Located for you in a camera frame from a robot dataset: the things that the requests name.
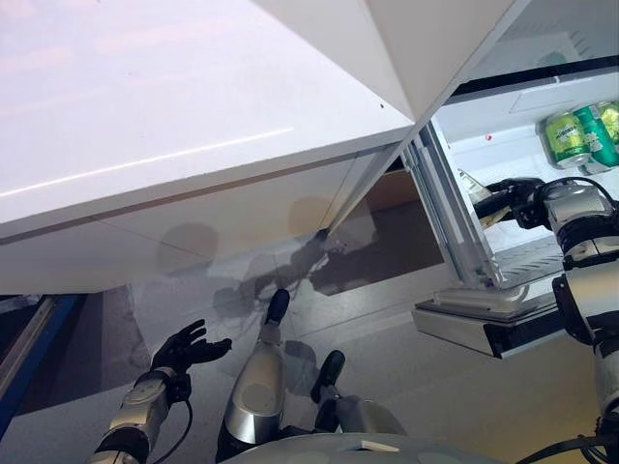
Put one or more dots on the dark green drink can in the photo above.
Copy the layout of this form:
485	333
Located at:
597	135

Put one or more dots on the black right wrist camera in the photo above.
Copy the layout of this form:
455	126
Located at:
529	217

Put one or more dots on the steel bottom fridge drawer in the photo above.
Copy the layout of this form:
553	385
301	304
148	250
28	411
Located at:
396	241

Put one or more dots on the yellow tea bottle green label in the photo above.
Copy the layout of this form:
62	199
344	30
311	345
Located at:
476	186

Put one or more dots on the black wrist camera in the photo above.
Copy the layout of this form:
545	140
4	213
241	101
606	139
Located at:
180	386
529	217

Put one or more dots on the white vertical side panel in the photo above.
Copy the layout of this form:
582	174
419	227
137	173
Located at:
435	72

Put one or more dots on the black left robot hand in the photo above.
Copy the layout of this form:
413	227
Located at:
184	350

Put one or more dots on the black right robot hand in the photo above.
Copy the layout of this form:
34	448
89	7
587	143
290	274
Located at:
512	193

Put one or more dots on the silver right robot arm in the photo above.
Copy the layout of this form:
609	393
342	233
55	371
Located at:
580	251

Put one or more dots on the fridge drawer with white bin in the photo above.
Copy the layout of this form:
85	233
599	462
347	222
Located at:
483	150

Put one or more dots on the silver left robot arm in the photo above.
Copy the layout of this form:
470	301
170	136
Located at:
135	411

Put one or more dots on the silver robot torso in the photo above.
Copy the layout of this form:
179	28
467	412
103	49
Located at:
387	449

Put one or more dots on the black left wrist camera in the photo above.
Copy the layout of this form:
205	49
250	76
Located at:
180	386

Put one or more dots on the light green drink can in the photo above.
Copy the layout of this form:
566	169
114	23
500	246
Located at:
610	116
566	140

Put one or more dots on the blue metal rail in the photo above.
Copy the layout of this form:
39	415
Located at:
29	357

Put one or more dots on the stainless steel fridge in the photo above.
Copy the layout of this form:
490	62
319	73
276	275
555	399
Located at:
532	38

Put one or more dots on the robot right leg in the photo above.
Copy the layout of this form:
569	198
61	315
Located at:
348	401

